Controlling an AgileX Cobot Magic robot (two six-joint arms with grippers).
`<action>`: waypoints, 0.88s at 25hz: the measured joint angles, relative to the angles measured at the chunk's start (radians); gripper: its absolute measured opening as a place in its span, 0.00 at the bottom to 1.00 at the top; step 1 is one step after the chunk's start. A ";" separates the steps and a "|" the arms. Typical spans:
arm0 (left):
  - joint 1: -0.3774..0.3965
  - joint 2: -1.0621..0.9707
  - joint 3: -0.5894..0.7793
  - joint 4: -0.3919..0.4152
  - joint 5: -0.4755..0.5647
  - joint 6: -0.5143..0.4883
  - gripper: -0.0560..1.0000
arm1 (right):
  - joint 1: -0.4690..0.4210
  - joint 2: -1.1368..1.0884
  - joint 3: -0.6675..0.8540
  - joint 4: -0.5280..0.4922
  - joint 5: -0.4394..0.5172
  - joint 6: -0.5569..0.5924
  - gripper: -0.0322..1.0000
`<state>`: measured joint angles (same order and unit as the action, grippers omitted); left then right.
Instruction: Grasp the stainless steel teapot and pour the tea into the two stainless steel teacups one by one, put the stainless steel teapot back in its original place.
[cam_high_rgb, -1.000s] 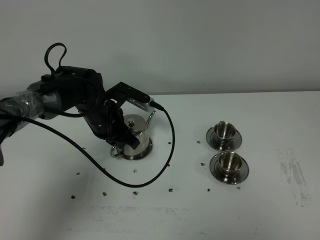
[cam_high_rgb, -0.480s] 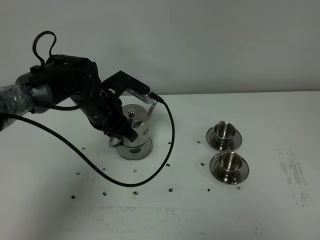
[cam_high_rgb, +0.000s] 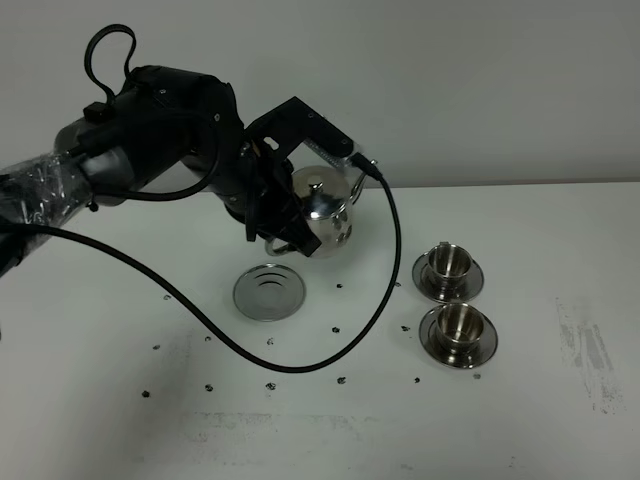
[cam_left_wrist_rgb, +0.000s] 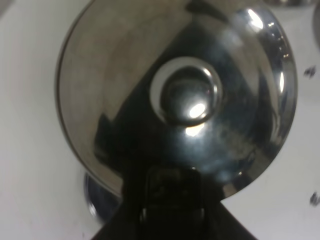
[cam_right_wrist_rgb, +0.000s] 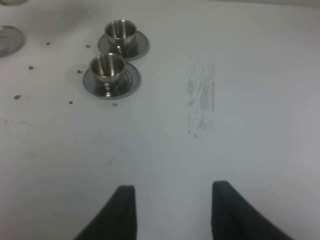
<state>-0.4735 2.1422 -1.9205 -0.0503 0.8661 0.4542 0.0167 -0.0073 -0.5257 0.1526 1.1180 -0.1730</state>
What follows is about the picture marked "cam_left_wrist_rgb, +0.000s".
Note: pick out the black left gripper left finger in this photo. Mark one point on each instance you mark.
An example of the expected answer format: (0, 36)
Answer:
(125, 224)

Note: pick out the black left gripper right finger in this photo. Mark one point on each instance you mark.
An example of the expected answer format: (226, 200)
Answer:
(220, 224)

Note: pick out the stainless steel teapot saucer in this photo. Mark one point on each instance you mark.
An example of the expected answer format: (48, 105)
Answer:
(102, 204)

